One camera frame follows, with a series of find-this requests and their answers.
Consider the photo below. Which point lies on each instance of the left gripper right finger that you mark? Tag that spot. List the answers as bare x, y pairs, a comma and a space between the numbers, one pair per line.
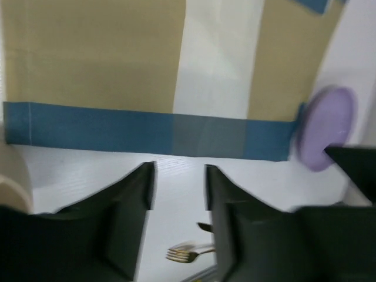
256, 242

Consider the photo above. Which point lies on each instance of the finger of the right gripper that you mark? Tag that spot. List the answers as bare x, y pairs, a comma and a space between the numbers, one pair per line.
358, 162

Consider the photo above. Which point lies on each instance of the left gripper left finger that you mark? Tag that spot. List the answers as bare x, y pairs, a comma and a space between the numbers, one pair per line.
95, 239

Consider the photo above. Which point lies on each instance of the blue tan checked placemat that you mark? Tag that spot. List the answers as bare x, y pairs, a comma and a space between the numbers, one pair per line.
222, 79

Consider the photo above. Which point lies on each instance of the purple plate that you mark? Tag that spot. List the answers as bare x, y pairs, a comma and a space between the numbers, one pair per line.
328, 119

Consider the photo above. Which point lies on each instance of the beige paper cup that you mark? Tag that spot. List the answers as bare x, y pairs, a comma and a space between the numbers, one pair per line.
16, 188

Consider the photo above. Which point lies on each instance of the gold knife green handle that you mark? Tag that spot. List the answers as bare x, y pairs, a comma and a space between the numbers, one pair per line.
205, 227

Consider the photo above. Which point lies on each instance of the gold fork green handle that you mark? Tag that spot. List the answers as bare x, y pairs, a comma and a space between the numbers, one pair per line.
188, 252

